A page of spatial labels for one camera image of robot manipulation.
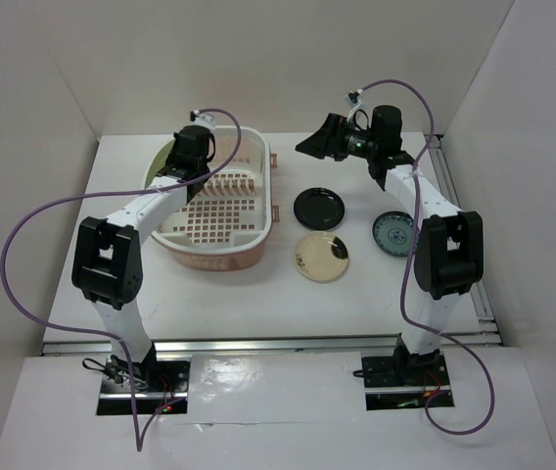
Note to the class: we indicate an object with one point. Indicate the aluminium rail frame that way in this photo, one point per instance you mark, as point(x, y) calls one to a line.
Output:
point(269, 306)

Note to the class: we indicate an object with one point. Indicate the white pink dish rack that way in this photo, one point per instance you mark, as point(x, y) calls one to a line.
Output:
point(225, 227)

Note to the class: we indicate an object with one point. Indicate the beige plate with black mark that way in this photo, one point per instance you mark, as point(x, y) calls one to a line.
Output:
point(321, 256)

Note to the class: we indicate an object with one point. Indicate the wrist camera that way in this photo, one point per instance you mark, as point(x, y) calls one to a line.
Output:
point(354, 99)
point(204, 120)

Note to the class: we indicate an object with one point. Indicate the blue patterned plate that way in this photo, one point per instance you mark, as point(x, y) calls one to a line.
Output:
point(392, 232)

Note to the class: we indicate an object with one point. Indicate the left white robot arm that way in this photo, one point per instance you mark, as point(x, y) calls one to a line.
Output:
point(107, 266)

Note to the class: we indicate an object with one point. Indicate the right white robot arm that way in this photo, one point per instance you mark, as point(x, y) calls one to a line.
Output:
point(445, 253)

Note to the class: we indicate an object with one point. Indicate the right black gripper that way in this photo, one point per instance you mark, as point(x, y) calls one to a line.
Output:
point(324, 142)

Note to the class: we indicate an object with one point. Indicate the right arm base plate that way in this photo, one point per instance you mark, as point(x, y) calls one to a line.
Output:
point(386, 389)

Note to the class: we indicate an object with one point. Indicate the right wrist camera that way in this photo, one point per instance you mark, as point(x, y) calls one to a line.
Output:
point(354, 99)

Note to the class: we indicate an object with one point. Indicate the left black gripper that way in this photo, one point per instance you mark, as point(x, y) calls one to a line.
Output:
point(170, 160)

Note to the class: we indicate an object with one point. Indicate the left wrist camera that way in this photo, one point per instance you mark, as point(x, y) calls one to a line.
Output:
point(204, 120)

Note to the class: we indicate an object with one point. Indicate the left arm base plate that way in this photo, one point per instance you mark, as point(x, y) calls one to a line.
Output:
point(169, 385)

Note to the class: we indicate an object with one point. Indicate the green plate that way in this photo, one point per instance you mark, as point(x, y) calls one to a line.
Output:
point(157, 163)

